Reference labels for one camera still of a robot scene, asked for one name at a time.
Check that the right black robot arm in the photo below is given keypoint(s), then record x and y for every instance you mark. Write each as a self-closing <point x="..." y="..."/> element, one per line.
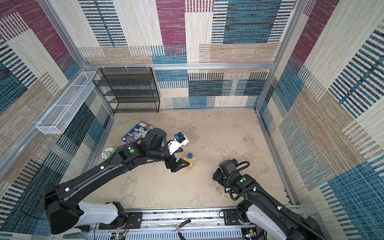
<point x="258" y="207"/>

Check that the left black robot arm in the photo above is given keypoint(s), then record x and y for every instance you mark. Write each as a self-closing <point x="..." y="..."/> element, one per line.
<point x="64" y="203"/>

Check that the white wire basket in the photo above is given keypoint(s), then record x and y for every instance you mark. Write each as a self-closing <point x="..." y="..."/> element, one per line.
<point x="60" y="115"/>

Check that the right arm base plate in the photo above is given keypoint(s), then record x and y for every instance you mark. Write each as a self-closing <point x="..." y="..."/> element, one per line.
<point x="234" y="217"/>

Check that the aluminium front rail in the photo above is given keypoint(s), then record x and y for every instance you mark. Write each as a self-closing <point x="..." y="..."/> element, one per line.
<point x="173" y="224"/>

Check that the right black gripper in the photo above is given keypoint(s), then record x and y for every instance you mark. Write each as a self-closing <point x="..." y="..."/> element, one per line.
<point x="217" y="176"/>

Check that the plain wood block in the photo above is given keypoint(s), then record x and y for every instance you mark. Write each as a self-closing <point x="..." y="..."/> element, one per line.
<point x="193" y="163"/>

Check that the black wire shelf rack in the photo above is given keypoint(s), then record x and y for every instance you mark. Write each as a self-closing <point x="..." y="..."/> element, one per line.
<point x="128" y="90"/>

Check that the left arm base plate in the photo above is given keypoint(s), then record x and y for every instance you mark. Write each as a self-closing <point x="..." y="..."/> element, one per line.
<point x="130" y="220"/>

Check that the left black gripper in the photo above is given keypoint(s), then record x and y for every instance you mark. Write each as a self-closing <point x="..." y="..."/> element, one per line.
<point x="170" y="164"/>

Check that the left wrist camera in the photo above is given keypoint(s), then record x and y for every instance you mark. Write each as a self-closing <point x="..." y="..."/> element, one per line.
<point x="177" y="142"/>

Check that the blue comic book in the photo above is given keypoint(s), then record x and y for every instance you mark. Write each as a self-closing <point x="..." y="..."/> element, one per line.
<point x="138" y="131"/>

